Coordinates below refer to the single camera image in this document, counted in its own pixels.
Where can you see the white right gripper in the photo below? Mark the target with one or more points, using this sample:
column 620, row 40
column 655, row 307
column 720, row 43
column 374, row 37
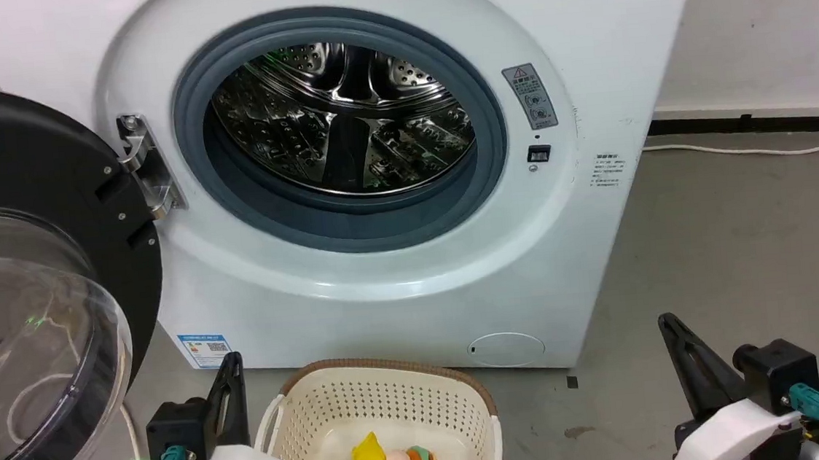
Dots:
column 739, row 431

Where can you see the black round glass machine door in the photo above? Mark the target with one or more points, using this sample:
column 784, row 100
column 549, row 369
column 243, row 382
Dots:
column 21, row 217

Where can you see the white front-load washing machine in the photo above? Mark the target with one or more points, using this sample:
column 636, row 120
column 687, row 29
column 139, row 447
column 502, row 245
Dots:
column 586, row 62

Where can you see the blue energy label sticker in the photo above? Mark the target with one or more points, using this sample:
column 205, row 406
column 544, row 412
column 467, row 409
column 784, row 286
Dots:
column 205, row 350

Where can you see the cream perforated laundry basket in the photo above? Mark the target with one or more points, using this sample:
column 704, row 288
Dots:
column 364, row 402

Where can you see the round filter access cover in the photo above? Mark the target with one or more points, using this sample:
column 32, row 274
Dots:
column 506, row 349

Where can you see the small printed text label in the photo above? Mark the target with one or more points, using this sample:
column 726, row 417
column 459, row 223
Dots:
column 608, row 170

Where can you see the chrome door hinge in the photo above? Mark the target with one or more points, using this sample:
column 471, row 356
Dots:
column 145, row 167

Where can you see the black door latch slot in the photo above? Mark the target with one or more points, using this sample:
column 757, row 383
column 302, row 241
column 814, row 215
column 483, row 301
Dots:
column 539, row 154

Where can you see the grey rubber door gasket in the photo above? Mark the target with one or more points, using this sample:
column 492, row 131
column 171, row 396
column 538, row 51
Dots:
column 491, row 158

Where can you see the stainless steel perforated drum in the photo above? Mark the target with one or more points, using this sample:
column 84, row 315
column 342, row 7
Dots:
column 342, row 118

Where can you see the grey warning label sticker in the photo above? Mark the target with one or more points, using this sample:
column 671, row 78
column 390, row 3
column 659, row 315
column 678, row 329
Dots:
column 530, row 96

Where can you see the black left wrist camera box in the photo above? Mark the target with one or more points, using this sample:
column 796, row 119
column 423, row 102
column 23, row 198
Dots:
column 180, row 423

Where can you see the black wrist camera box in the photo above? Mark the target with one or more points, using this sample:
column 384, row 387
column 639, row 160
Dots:
column 775, row 369
column 180, row 423

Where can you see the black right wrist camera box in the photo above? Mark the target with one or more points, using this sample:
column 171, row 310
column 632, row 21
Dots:
column 775, row 369

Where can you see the black wall baseboard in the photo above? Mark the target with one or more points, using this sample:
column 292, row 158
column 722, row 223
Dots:
column 759, row 122

